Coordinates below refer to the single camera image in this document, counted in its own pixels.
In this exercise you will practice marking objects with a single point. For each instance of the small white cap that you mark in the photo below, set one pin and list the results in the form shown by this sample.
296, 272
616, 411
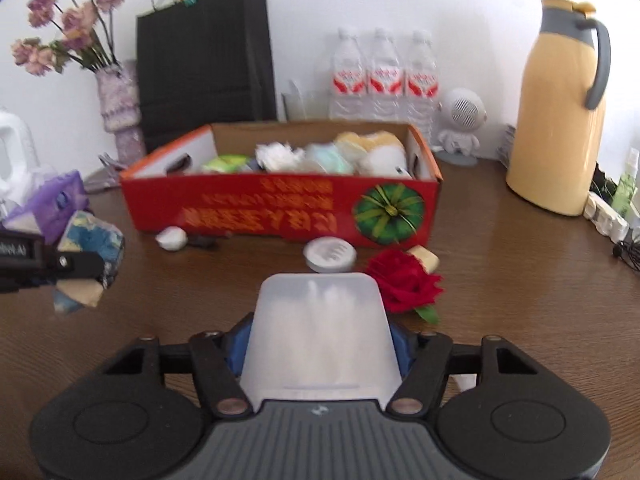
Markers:
172, 239

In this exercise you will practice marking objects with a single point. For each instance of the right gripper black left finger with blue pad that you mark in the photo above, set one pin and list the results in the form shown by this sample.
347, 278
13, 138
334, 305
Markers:
217, 361

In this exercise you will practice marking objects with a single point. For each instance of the white power strip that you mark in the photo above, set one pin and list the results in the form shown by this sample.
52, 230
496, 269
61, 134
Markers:
606, 220

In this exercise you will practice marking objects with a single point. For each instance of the white round lid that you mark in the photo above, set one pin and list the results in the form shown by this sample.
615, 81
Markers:
330, 254

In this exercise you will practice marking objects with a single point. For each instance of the left water bottle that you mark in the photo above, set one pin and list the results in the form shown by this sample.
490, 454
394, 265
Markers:
348, 77

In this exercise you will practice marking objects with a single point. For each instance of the mint green bath sponge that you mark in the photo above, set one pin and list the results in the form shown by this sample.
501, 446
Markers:
324, 159

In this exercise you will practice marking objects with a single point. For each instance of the middle water bottle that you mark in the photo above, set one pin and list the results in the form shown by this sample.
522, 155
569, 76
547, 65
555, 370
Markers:
386, 77

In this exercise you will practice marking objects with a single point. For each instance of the white robot speaker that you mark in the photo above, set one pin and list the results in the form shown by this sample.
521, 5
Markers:
461, 114

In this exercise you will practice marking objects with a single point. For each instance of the clear cotton swab box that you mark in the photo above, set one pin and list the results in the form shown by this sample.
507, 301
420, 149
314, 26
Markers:
320, 337

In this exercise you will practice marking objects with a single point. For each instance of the right water bottle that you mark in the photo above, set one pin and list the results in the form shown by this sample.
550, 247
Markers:
421, 83

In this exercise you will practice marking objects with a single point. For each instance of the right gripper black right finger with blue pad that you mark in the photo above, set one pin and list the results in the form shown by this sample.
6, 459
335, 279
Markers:
423, 361

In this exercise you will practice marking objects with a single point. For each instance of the purple white vase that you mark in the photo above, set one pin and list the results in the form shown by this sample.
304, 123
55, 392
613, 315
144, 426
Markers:
119, 99

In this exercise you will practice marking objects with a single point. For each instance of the yellow thermos jug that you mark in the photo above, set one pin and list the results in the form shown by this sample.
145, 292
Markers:
560, 116

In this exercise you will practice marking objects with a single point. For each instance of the black paper bag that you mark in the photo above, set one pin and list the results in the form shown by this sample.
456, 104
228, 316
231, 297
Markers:
201, 63

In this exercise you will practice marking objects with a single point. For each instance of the white crumpled tissue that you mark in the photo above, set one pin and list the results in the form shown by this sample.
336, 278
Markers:
278, 157

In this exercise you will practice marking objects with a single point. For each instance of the green spray bottle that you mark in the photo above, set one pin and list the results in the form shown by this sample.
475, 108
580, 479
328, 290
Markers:
627, 185

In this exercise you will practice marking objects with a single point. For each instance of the blue patterned packet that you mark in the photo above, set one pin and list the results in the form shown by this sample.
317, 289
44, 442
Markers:
92, 250

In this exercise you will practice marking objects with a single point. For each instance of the green packet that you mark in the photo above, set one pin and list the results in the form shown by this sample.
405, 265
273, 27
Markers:
226, 164

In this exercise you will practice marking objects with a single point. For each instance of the glass cup with straw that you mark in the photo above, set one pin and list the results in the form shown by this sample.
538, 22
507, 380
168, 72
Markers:
300, 104

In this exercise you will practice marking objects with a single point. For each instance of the purple tissue box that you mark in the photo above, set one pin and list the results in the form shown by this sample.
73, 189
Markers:
48, 211

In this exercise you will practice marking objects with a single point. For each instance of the red cardboard box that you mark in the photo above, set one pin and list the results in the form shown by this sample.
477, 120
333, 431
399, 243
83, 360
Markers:
168, 188

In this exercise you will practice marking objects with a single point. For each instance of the yellow white plush toy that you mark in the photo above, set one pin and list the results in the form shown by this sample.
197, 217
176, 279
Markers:
379, 154

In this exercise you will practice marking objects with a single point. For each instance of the water bottle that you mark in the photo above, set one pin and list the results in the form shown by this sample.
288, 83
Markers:
421, 83
386, 77
348, 77

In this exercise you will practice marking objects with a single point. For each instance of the dried pink flowers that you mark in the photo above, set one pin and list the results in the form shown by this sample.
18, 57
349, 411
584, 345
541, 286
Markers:
85, 36

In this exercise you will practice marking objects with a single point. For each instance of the red rose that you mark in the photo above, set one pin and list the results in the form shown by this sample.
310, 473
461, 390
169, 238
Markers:
404, 284

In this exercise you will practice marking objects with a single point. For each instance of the small floral tin box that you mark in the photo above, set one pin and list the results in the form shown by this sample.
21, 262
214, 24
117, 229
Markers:
505, 147

